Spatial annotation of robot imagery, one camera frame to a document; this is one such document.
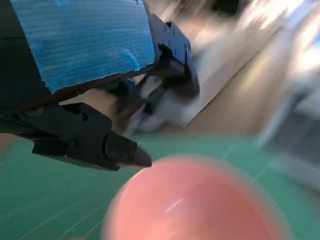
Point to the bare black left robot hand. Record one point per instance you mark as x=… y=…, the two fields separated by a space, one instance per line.
x=75 y=37

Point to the pink bowl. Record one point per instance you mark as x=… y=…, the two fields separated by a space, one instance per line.
x=187 y=200

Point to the green cutting mat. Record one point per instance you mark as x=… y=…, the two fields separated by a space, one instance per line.
x=50 y=187

